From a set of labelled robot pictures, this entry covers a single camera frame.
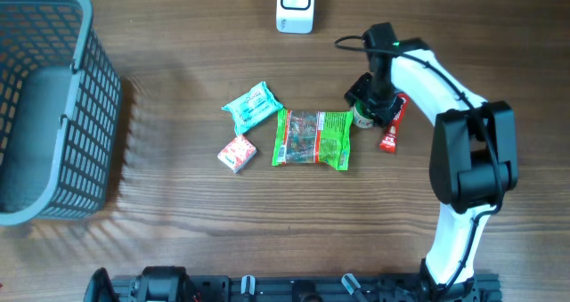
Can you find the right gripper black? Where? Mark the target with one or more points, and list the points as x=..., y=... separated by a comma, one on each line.
x=381, y=113

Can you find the green lid white jar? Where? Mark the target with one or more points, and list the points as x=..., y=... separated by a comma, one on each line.
x=359, y=119

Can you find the red Nescafe sachet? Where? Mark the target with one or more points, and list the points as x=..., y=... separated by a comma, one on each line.
x=389, y=141

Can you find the green snack bag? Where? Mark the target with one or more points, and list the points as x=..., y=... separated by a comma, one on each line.
x=313, y=137

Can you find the mint green wipes pack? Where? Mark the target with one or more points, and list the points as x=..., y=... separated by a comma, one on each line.
x=252, y=108

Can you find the red white small packet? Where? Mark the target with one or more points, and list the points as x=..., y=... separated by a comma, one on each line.
x=237, y=153

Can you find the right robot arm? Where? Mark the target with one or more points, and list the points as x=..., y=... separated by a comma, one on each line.
x=473, y=161

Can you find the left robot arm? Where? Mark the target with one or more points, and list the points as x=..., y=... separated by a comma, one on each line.
x=155, y=283

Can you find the white barcode scanner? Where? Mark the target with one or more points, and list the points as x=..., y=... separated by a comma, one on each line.
x=295, y=16

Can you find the grey plastic mesh basket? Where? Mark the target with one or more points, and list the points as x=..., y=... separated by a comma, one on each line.
x=60, y=102

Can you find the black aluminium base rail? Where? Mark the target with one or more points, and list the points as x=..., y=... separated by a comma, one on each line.
x=311, y=288

